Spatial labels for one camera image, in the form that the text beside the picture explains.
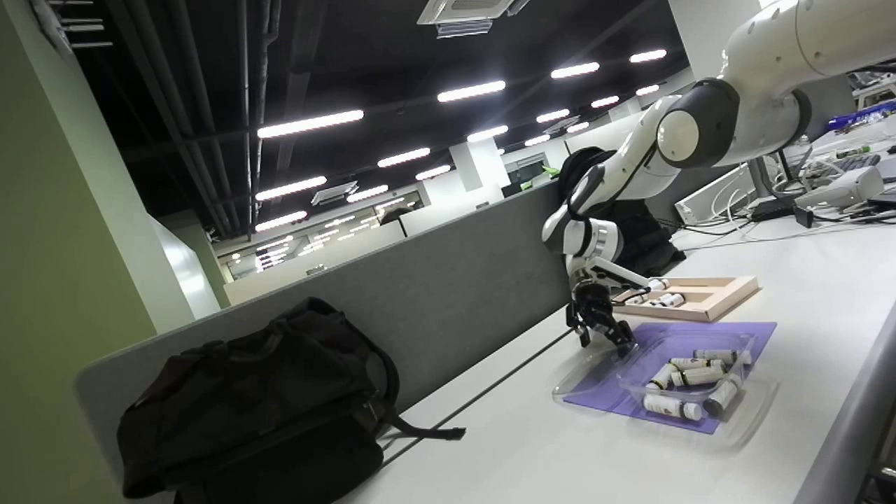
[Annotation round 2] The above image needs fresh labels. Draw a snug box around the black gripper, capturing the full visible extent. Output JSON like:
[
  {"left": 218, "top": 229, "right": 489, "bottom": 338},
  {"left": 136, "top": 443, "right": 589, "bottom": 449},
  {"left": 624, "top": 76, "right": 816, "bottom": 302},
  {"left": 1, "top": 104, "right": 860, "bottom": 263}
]
[{"left": 564, "top": 277, "right": 637, "bottom": 358}]

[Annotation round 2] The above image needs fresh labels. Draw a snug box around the clear plastic container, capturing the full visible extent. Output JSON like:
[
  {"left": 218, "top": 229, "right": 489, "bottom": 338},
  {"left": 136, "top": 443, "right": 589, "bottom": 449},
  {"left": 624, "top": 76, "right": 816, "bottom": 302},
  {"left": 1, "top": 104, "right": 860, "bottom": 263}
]
[{"left": 626, "top": 344, "right": 784, "bottom": 456}]

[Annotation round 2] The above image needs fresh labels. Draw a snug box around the purple mat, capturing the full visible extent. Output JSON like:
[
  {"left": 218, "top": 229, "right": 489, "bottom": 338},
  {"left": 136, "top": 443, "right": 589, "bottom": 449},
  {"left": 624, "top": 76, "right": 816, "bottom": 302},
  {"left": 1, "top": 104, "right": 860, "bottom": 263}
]
[{"left": 559, "top": 319, "right": 781, "bottom": 436}]

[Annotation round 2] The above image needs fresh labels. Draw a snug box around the tall black backpack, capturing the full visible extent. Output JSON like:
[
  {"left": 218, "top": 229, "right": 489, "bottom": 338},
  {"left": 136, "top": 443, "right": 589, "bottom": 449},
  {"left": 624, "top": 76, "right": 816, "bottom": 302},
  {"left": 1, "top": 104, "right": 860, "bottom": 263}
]
[{"left": 554, "top": 146, "right": 687, "bottom": 284}]

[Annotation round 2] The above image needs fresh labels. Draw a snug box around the wooden tray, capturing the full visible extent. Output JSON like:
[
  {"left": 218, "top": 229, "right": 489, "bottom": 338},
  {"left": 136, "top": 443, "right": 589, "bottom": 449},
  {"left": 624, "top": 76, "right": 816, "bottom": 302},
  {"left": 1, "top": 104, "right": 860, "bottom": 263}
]
[{"left": 609, "top": 271, "right": 764, "bottom": 326}]

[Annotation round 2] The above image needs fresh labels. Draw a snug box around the grey desk divider panel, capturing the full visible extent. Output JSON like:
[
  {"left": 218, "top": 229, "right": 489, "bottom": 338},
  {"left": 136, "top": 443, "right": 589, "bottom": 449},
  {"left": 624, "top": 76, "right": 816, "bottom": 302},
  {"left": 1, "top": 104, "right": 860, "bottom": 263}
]
[{"left": 71, "top": 177, "right": 599, "bottom": 471}]

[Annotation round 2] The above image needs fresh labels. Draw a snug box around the white keyboard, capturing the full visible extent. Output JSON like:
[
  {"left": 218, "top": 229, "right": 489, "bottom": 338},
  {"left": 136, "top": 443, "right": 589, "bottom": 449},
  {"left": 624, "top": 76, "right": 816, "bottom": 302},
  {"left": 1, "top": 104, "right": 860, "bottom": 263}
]
[{"left": 672, "top": 166, "right": 764, "bottom": 229}]

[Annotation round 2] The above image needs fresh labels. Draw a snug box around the white desk device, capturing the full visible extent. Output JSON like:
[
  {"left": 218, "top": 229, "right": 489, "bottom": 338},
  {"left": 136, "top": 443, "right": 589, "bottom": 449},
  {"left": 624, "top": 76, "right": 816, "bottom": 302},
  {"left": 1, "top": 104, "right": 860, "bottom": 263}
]
[{"left": 792, "top": 166, "right": 888, "bottom": 214}]

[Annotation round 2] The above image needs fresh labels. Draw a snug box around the wide black backpack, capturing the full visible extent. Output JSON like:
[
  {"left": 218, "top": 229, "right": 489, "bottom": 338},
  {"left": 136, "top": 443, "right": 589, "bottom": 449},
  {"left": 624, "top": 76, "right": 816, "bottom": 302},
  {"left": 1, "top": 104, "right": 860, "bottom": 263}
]
[{"left": 115, "top": 295, "right": 466, "bottom": 504}]

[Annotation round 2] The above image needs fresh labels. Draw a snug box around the ceiling air conditioner unit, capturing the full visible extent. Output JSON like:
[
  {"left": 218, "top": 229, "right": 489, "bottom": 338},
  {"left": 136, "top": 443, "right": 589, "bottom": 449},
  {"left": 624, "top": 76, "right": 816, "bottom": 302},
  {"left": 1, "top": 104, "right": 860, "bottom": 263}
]
[{"left": 414, "top": 0, "right": 532, "bottom": 41}]

